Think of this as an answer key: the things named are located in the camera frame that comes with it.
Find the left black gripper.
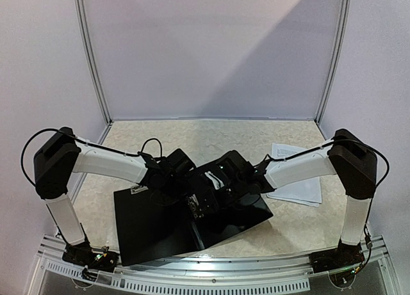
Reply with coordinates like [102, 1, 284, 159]
[160, 177, 194, 209]

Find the black clip folder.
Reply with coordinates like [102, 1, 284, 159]
[113, 166, 273, 266]

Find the white paper stack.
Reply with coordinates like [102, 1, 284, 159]
[266, 143, 322, 207]

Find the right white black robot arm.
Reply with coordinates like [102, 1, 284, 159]
[196, 129, 377, 267]

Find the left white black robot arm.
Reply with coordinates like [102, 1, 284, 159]
[33, 127, 195, 266]

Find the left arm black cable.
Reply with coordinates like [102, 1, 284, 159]
[20, 128, 164, 187]

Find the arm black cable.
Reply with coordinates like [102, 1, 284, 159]
[20, 128, 164, 187]
[262, 138, 391, 276]

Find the aluminium front rail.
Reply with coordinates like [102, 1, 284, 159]
[37, 235, 390, 278]

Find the perforated white cable tray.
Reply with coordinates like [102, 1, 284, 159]
[38, 261, 311, 294]

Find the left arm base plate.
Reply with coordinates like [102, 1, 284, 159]
[62, 243, 120, 273]

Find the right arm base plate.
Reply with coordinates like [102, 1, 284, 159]
[309, 248, 365, 273]

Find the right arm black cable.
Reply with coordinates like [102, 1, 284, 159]
[262, 138, 391, 276]

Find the left aluminium frame post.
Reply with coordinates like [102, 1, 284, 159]
[74, 0, 113, 125]

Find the aluminium frame post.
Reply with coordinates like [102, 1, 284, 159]
[315, 0, 350, 127]
[74, 0, 113, 125]

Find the right aluminium frame post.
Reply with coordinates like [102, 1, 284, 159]
[315, 0, 350, 127]

